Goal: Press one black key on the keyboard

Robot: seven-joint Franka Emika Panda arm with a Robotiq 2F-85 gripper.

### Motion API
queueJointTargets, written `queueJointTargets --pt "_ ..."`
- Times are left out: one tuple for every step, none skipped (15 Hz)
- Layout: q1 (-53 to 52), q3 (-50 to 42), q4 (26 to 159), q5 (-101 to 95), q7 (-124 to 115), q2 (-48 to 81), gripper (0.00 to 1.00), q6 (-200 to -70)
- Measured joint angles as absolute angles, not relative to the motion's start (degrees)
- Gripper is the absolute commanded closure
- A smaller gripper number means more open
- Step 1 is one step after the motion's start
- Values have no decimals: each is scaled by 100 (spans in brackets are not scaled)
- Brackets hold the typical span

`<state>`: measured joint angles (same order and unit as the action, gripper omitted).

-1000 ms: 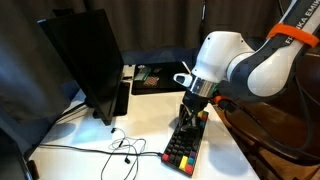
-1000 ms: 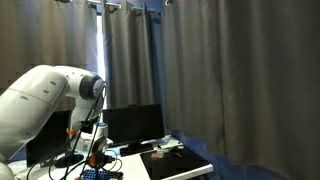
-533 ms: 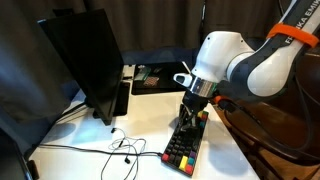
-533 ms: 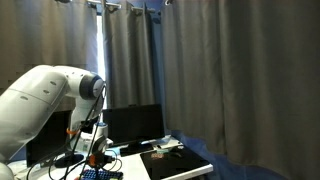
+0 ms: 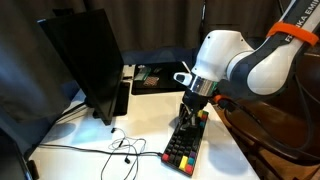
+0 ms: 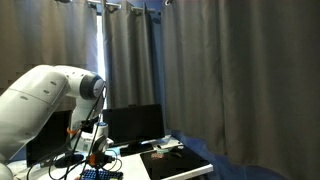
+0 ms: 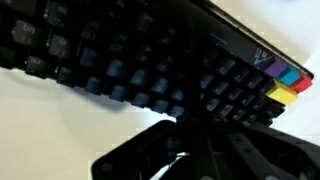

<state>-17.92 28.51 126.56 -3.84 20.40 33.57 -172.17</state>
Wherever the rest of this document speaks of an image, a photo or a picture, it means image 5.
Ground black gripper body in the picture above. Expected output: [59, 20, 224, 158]
[179, 90, 214, 118]

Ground black keyboard with coloured keys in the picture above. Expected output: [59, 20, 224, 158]
[160, 108, 210, 178]

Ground black desk mat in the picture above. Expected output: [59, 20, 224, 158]
[130, 61, 194, 96]

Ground pink checkered pad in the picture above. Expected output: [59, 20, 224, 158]
[143, 76, 160, 88]

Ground green packet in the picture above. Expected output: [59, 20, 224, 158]
[134, 64, 152, 82]

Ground black monitor stand base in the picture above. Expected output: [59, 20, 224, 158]
[92, 81, 131, 119]
[27, 159, 41, 180]

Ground brown wooden chair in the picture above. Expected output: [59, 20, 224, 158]
[213, 49, 320, 180]

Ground grey curtain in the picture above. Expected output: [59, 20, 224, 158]
[83, 0, 204, 53]
[203, 0, 288, 38]
[0, 0, 86, 124]

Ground large black computer monitor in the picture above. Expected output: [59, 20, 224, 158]
[37, 8, 125, 127]

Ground small black computer monitor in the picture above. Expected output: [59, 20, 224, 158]
[0, 128, 34, 180]

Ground orange cable connector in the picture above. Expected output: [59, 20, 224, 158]
[213, 94, 232, 106]

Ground black wired earphones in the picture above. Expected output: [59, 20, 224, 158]
[100, 127, 148, 180]

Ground black keyboard cable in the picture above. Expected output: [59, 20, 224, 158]
[38, 143, 164, 158]

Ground black monitor cable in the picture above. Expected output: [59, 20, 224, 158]
[54, 102, 88, 125]

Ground orange velcro strap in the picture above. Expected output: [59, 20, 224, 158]
[265, 21, 320, 47]

